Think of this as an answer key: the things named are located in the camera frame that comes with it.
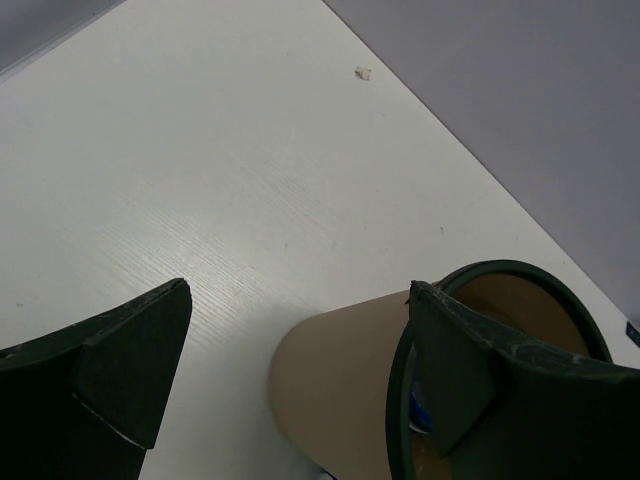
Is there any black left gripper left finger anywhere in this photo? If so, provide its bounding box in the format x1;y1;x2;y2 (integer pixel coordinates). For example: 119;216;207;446
1;278;192;479

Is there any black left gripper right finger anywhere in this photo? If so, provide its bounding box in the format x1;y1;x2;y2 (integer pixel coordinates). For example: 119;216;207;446
409;281;639;479

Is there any clear bottle blue label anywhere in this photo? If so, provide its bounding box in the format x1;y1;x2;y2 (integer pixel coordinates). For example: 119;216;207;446
409;348;434;435

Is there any brown cylindrical paper bin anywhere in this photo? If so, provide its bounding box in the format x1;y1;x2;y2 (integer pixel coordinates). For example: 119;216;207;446
268;260;611;479

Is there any blue sticker back right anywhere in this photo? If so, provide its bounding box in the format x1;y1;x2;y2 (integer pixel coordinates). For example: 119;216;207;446
625;322;640;348

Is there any small white tape scrap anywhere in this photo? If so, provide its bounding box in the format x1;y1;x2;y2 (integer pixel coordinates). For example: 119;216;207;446
354;67;371;81

